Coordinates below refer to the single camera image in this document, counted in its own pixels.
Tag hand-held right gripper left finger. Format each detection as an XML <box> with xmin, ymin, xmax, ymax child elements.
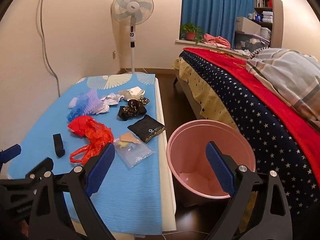
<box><xmin>29</xmin><ymin>143</ymin><xmax>118</xmax><ymax>240</ymax></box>

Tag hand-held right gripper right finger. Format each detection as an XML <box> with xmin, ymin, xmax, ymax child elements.
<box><xmin>205</xmin><ymin>141</ymin><xmax>293</xmax><ymax>240</ymax></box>

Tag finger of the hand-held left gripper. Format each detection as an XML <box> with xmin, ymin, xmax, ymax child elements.
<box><xmin>0</xmin><ymin>144</ymin><xmax>22</xmax><ymax>167</ymax></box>
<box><xmin>26</xmin><ymin>157</ymin><xmax>54</xmax><ymax>182</ymax></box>

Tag pink trash bin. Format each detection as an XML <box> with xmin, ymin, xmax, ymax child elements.
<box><xmin>166</xmin><ymin>120</ymin><xmax>256</xmax><ymax>200</ymax></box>

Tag black gold patterned wrapper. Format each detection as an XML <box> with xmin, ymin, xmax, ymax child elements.
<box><xmin>118</xmin><ymin>97</ymin><xmax>150</xmax><ymax>122</ymax></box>

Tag purple foam net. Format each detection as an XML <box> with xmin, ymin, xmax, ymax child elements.
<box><xmin>75</xmin><ymin>89</ymin><xmax>105</xmax><ymax>115</ymax></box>

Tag clear plastic bag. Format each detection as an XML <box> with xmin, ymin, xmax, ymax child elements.
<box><xmin>114</xmin><ymin>133</ymin><xmax>155</xmax><ymax>170</ymax></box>

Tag red plastic bag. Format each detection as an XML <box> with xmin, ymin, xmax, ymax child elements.
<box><xmin>67</xmin><ymin>116</ymin><xmax>115</xmax><ymax>166</ymax></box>

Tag white table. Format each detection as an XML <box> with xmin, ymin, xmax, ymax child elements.
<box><xmin>75</xmin><ymin>74</ymin><xmax>177</xmax><ymax>240</ymax></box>

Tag navy star blanket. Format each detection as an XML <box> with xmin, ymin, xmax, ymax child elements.
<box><xmin>180</xmin><ymin>49</ymin><xmax>320</xmax><ymax>215</ymax></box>

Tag crumpled white paper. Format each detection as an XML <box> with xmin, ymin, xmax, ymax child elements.
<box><xmin>94</xmin><ymin>104</ymin><xmax>110</xmax><ymax>115</ymax></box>

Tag blue plastic wrap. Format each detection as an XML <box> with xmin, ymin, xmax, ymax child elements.
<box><xmin>66</xmin><ymin>94</ymin><xmax>88</xmax><ymax>122</ymax></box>

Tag black flat packet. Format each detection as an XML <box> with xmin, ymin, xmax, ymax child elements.
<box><xmin>127</xmin><ymin>114</ymin><xmax>166</xmax><ymax>143</ymax></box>

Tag crumpled printed paper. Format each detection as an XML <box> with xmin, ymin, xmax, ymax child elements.
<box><xmin>100</xmin><ymin>92</ymin><xmax>124</xmax><ymax>105</ymax></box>

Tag crumpled white packet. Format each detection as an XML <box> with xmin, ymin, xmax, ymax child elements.
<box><xmin>118</xmin><ymin>86</ymin><xmax>146</xmax><ymax>102</ymax></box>

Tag yellow star bed sheet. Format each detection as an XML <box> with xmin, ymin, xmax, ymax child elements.
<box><xmin>174</xmin><ymin>56</ymin><xmax>240</xmax><ymax>130</ymax></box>

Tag red blanket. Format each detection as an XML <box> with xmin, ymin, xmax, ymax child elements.
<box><xmin>184</xmin><ymin>47</ymin><xmax>320</xmax><ymax>180</ymax></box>

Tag striped grey duvet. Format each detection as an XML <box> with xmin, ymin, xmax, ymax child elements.
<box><xmin>246</xmin><ymin>47</ymin><xmax>320</xmax><ymax>130</ymax></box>

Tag black white striped cloth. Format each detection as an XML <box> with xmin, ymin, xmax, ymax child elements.
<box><xmin>250</xmin><ymin>47</ymin><xmax>269</xmax><ymax>58</ymax></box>

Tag pink folded clothes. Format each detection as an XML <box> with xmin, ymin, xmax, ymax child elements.
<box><xmin>202</xmin><ymin>33</ymin><xmax>231</xmax><ymax>48</ymax></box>

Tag clear plastic storage box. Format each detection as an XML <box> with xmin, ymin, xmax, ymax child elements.
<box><xmin>234</xmin><ymin>31</ymin><xmax>272</xmax><ymax>50</ymax></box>

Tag white windowsill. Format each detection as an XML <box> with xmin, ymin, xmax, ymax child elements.
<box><xmin>176</xmin><ymin>39</ymin><xmax>250</xmax><ymax>55</ymax></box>

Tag potted green plant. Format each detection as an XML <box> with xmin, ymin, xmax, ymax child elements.
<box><xmin>179</xmin><ymin>23</ymin><xmax>204</xmax><ymax>43</ymax></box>

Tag beige cardboard box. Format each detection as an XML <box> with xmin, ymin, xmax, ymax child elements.
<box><xmin>235</xmin><ymin>17</ymin><xmax>262</xmax><ymax>34</ymax></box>

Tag blue curtain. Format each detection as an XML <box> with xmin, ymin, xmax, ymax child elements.
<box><xmin>180</xmin><ymin>0</ymin><xmax>255</xmax><ymax>49</ymax></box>

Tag wooden bookshelf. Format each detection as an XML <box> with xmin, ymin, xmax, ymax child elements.
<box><xmin>252</xmin><ymin>0</ymin><xmax>274</xmax><ymax>40</ymax></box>

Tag white standing fan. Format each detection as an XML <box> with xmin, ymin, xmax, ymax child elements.
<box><xmin>111</xmin><ymin>0</ymin><xmax>155</xmax><ymax>75</ymax></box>

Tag black strap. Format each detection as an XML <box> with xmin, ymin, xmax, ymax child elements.
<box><xmin>52</xmin><ymin>133</ymin><xmax>66</xmax><ymax>158</ymax></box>

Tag grey wall cable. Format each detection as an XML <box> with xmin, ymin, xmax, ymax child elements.
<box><xmin>36</xmin><ymin>0</ymin><xmax>61</xmax><ymax>97</ymax></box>

